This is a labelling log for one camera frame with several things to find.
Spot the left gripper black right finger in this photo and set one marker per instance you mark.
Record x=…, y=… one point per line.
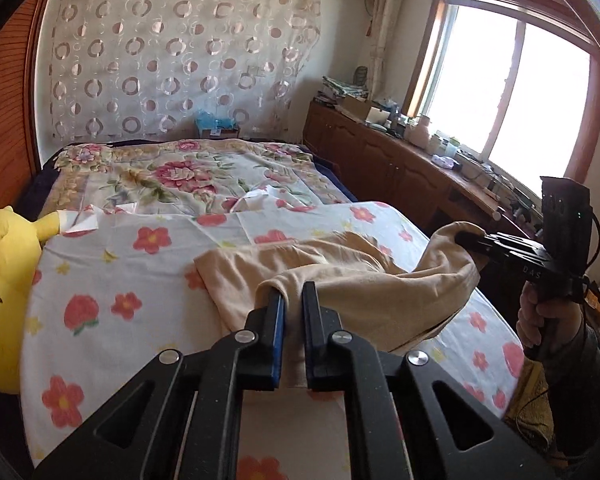
x=323, y=373

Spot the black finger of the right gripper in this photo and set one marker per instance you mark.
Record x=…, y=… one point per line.
x=474, y=244

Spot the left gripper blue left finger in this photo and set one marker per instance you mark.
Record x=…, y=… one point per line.
x=263, y=359

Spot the beige printed t-shirt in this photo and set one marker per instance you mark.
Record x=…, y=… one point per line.
x=390, y=307

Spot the person right hand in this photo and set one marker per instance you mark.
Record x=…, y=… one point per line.
x=547, y=326

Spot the pink bottle on sill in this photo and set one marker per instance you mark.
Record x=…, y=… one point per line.
x=420, y=135

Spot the wooden sideboard cabinet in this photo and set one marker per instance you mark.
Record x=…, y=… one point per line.
x=375, y=166

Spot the white flower print sheet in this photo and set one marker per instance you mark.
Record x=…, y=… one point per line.
x=119, y=288

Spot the cardboard box on cabinet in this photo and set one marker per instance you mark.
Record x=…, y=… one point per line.
x=355, y=108

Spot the floral rose blanket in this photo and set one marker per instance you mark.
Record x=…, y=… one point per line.
x=194, y=177

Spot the stack of papers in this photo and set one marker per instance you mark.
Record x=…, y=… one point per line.
x=337, y=90

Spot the blue tissue box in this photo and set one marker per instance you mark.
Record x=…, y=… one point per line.
x=215, y=124

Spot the yellow plush toy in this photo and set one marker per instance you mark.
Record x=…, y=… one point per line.
x=21, y=243

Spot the tied window curtain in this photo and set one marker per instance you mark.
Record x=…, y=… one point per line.
x=385, y=14

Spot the sheer circle pattern curtain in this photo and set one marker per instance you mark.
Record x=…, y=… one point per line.
x=129, y=69

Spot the window with wooden frame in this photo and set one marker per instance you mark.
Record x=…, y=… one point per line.
x=516, y=82

